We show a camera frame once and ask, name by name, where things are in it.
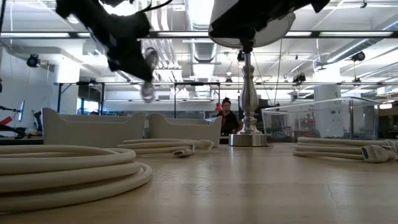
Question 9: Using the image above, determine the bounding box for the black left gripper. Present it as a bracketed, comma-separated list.
[93, 12, 155, 83]

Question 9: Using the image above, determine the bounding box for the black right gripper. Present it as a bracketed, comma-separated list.
[208, 0, 281, 40]

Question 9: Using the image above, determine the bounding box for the white cable bundle black tie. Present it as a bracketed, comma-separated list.
[139, 46, 159, 103]

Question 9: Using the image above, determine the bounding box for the cream cable coil USB plug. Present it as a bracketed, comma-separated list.
[117, 138, 215, 159]

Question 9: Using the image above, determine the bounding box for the thick cream cable coil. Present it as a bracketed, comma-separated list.
[0, 141, 153, 215]

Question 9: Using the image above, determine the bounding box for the white cable coil with plug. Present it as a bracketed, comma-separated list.
[293, 136, 398, 164]

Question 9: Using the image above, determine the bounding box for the white shade silver table lamp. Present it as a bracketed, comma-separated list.
[208, 0, 296, 147]

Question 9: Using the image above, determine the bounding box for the long white plastic bin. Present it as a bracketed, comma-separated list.
[42, 107, 146, 149]

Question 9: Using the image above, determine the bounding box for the short white plastic bin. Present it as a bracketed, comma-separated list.
[146, 113, 223, 147]

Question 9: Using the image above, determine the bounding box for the person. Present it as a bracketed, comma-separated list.
[216, 97, 241, 137]

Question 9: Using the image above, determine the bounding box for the clear plastic container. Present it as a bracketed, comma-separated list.
[261, 96, 380, 141]

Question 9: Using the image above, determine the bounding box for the black left wrist camera cable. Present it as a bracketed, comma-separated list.
[133, 0, 174, 15]

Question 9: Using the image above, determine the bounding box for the black overhead light rail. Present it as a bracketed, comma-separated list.
[0, 30, 398, 40]

